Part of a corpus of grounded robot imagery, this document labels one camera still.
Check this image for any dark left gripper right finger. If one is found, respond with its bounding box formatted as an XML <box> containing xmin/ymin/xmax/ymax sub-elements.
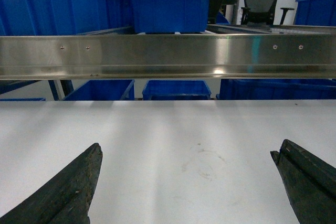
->
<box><xmin>270</xmin><ymin>139</ymin><xmax>335</xmax><ymax>223</ymax></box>

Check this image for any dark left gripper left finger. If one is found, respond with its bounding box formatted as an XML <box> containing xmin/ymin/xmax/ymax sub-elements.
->
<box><xmin>1</xmin><ymin>143</ymin><xmax>103</xmax><ymax>223</ymax></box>

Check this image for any blue bin centre on shelf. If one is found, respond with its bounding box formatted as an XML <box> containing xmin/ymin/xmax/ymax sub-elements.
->
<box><xmin>130</xmin><ymin>0</ymin><xmax>209</xmax><ymax>34</ymax></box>

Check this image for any blue bin below left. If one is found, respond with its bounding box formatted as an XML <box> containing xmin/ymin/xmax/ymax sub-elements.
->
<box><xmin>63</xmin><ymin>79</ymin><xmax>134</xmax><ymax>101</ymax></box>

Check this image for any blue bin below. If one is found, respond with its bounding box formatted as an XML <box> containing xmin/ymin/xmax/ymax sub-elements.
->
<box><xmin>63</xmin><ymin>79</ymin><xmax>134</xmax><ymax>101</ymax></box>
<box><xmin>216</xmin><ymin>79</ymin><xmax>335</xmax><ymax>100</ymax></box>
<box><xmin>142</xmin><ymin>80</ymin><xmax>212</xmax><ymax>101</ymax></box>

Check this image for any blue bin below right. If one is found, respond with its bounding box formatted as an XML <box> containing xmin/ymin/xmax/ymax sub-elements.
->
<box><xmin>216</xmin><ymin>79</ymin><xmax>335</xmax><ymax>100</ymax></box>

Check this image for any blue bin below centre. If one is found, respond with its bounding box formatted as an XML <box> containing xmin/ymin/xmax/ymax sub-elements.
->
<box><xmin>142</xmin><ymin>80</ymin><xmax>212</xmax><ymax>101</ymax></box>

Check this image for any blue bin far right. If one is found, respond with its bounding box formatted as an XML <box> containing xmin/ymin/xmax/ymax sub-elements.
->
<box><xmin>294</xmin><ymin>0</ymin><xmax>335</xmax><ymax>26</ymax></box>

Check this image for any large blue bin left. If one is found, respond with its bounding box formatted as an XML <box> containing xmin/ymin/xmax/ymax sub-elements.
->
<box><xmin>1</xmin><ymin>0</ymin><xmax>133</xmax><ymax>36</ymax></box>

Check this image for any stainless steel shelf rail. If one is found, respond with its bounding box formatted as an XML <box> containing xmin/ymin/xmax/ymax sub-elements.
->
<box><xmin>1</xmin><ymin>34</ymin><xmax>335</xmax><ymax>80</ymax></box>

